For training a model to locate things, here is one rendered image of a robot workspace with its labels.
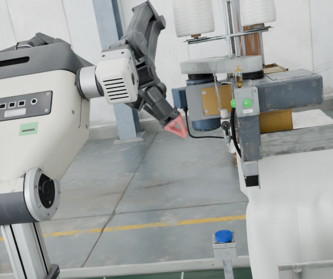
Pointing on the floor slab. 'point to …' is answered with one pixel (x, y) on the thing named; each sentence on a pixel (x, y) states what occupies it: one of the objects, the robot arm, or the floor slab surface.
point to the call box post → (228, 268)
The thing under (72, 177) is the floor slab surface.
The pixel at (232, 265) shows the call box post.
